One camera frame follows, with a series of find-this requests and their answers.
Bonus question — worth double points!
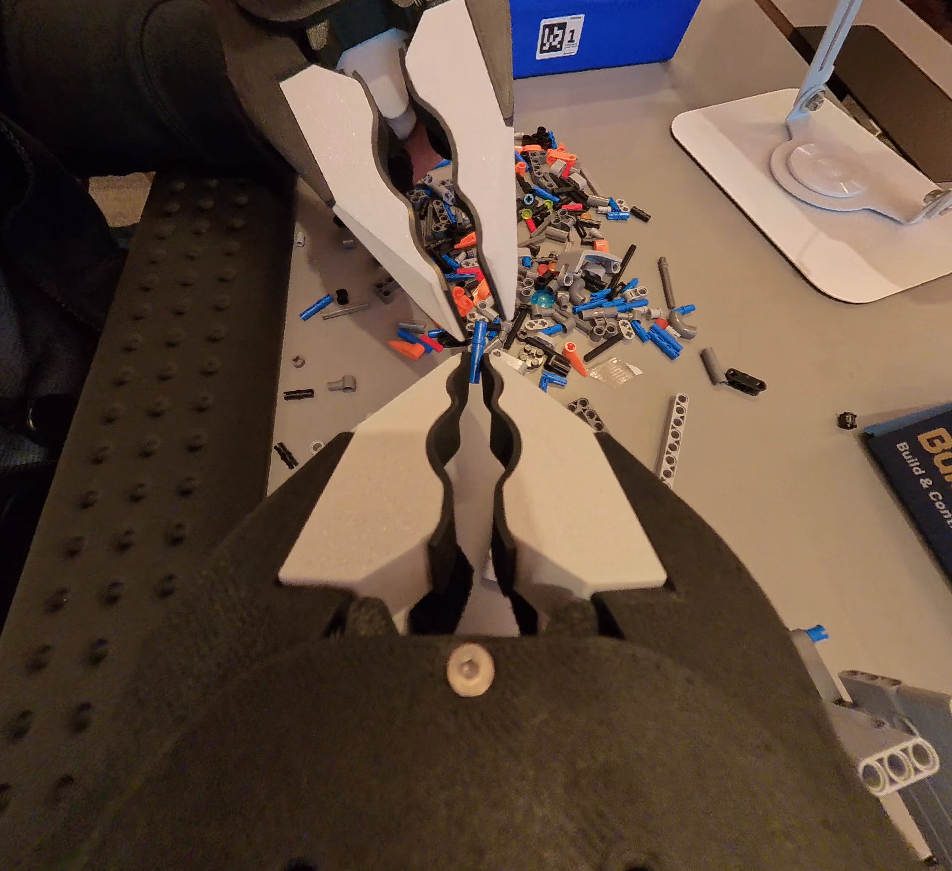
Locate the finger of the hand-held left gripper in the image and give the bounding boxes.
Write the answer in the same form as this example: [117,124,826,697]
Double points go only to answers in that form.
[279,66,468,345]
[402,0,519,323]

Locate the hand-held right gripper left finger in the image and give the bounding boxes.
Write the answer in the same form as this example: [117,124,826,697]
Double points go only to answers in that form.
[277,352,471,626]

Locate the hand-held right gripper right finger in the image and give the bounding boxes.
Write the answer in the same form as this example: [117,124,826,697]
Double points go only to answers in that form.
[482,352,669,625]

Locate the pile of small building parts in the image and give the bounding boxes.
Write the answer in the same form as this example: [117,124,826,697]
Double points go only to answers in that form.
[299,125,700,396]

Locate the long grey holed beam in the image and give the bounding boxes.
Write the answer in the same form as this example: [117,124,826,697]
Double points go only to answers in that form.
[656,392,690,481]

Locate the small clear sticker bag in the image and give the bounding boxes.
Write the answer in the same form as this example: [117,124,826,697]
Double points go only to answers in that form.
[588,358,644,388]

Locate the white book stand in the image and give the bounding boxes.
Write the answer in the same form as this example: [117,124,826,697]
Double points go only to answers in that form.
[671,0,952,304]

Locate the blue robot kit box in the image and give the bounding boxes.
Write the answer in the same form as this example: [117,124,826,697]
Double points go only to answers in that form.
[863,402,952,578]

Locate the grey partly built model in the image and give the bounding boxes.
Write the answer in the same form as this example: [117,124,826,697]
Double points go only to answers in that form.
[788,622,952,865]

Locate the dark table cable hatch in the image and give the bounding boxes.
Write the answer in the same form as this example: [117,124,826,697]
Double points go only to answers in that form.
[738,0,952,184]

